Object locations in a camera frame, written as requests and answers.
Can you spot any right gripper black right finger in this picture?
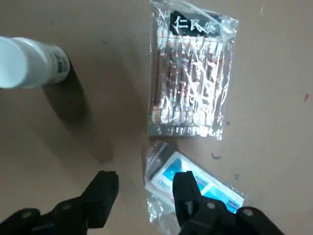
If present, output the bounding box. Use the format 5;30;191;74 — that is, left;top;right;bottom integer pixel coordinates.
172;170;286;235

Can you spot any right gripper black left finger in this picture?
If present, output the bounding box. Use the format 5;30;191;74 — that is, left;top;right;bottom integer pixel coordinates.
0;170;120;235

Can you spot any blue white gloves packet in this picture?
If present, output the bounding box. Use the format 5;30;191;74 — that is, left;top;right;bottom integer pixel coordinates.
143;141;245;225

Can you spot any clear iodophor cotton swab packet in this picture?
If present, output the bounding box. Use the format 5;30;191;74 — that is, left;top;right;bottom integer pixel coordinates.
147;0;240;141

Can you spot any white medicine bottle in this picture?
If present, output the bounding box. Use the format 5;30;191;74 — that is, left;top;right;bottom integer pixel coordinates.
0;36;70;89

